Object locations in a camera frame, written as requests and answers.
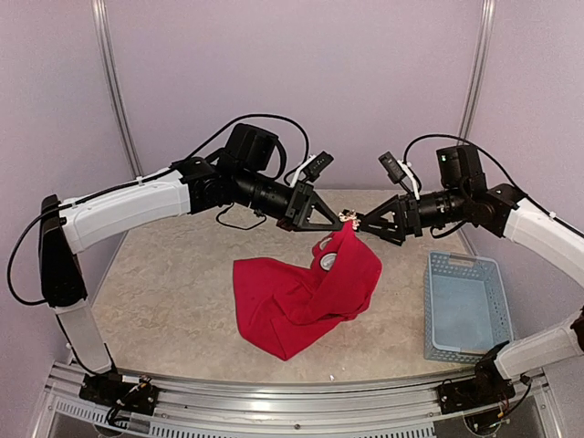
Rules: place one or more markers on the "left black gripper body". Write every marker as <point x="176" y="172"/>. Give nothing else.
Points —
<point x="288" y="212"/>

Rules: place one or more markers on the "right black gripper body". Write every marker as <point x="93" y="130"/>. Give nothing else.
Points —
<point x="416" y="221"/>

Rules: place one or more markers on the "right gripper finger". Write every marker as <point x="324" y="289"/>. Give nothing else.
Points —
<point x="391" y="235"/>
<point x="381" y="216"/>

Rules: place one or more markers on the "silver white brooch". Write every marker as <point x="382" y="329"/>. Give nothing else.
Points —
<point x="351" y="217"/>

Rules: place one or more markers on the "red t-shirt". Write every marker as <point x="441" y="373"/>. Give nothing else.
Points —
<point x="283" y="309"/>

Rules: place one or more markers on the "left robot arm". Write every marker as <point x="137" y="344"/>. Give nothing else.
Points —
<point x="193" y="186"/>

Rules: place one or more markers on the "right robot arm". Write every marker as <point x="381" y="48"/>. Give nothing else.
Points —
<point x="538" y="294"/>

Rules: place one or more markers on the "blue plastic basket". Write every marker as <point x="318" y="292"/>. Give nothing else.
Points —
<point x="466" y="311"/>

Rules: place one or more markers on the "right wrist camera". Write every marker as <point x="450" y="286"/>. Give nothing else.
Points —
<point x="461" y="164"/>

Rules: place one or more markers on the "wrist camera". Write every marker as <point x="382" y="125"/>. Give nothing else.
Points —
<point x="461" y="164"/>
<point x="248" y="147"/>

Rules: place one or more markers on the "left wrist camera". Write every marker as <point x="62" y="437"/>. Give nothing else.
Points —
<point x="248" y="147"/>

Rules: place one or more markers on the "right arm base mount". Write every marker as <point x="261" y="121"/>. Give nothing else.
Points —
<point x="464" y="395"/>

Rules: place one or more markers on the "left aluminium corner post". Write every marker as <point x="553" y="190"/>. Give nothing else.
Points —
<point x="107" y="55"/>

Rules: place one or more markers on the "aluminium corner post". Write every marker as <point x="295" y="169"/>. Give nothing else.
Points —
<point x="107" y="55"/>
<point x="485" y="32"/>

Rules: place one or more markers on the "right aluminium corner post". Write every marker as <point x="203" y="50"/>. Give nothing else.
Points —
<point x="485" y="32"/>

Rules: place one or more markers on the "aluminium front rail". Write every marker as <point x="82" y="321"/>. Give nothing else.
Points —
<point x="199" y="408"/>

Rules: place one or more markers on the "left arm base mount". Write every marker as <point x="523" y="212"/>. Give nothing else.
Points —
<point x="122" y="392"/>

